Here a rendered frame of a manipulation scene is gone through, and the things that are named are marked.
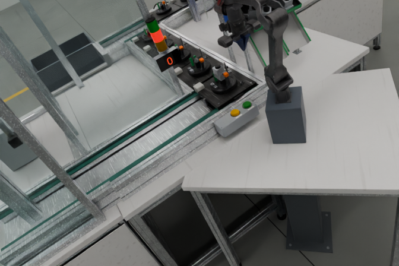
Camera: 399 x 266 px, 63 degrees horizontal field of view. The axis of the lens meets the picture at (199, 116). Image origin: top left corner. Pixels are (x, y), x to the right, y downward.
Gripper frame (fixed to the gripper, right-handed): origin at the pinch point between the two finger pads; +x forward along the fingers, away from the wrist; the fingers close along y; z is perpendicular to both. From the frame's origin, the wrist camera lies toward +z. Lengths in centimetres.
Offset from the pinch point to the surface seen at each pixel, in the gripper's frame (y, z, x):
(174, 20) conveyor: -23, 137, 33
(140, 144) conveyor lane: 57, 23, 34
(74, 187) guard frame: 87, -2, 15
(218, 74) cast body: 7.0, 18.0, 19.3
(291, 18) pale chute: -44, 20, 15
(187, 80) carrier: 15, 42, 28
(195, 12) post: -37, 127, 32
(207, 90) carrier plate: 13.0, 23.9, 28.5
